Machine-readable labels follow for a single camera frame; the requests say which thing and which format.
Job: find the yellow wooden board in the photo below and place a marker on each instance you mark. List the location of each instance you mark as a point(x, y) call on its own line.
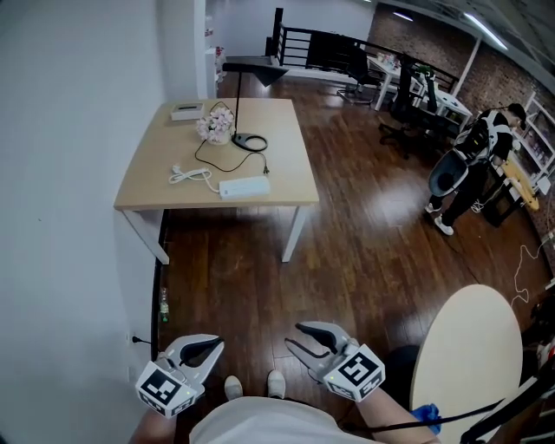
point(522, 182)

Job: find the black stool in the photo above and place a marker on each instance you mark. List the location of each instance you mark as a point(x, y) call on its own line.
point(498, 204)

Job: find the black wall plug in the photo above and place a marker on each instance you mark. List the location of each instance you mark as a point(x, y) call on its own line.
point(139, 339)

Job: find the black stair railing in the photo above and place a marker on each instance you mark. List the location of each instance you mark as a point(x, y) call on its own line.
point(321, 47)

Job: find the black desk lamp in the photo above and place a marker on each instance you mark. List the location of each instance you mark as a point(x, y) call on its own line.
point(237, 108)

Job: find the black swivel office chair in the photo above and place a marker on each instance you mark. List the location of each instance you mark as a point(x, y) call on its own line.
point(405, 108)

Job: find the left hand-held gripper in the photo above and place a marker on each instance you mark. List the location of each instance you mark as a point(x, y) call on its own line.
point(167, 388)

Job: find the black cantilever chair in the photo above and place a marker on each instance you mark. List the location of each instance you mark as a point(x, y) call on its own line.
point(360, 69)

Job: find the person's white shirt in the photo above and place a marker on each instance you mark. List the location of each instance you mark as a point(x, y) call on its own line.
point(269, 422)

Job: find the person's right white shoe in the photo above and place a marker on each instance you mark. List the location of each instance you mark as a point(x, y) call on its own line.
point(276, 383)

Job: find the small white desk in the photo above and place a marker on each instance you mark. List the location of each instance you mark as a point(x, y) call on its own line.
point(386, 71)

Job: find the person's right forearm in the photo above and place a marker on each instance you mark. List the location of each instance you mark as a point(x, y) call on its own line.
point(390, 418)

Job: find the wooden table with white legs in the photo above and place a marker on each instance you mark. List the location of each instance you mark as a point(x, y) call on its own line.
point(277, 147)

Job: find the long ceiling light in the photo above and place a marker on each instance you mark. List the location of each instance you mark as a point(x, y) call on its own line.
point(485, 30)

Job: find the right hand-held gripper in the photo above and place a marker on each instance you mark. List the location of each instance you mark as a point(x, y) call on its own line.
point(355, 373)

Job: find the white tissue box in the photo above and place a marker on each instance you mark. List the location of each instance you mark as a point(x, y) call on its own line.
point(186, 112)

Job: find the person's left forearm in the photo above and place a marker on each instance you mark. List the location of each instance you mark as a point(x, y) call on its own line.
point(152, 427)

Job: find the person's left white shoe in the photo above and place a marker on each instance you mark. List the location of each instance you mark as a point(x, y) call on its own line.
point(233, 387)

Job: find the round beige table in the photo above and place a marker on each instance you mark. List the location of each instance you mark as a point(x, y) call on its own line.
point(472, 355)

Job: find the white support post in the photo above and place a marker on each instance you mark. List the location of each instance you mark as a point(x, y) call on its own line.
point(470, 65)

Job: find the short ceiling light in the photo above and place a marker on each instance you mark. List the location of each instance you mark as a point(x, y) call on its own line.
point(402, 16)

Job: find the white power strip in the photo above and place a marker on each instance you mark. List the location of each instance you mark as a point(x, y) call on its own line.
point(244, 187)

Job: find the long white desk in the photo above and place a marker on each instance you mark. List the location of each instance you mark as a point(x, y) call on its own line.
point(451, 104)

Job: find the white wall shelf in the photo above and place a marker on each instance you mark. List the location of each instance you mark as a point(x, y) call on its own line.
point(212, 65)

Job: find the person's white shoe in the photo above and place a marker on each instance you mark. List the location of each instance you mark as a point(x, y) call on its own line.
point(233, 387)
point(276, 383)

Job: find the white shelving unit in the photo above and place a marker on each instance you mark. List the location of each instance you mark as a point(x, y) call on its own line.
point(539, 134)

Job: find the green and black robot arm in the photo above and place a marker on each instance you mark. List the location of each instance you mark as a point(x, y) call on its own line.
point(429, 86)

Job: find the blue cloth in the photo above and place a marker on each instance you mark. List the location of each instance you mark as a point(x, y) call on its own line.
point(427, 416)

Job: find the pink flowers in white basket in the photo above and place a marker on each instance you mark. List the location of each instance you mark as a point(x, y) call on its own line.
point(216, 123)

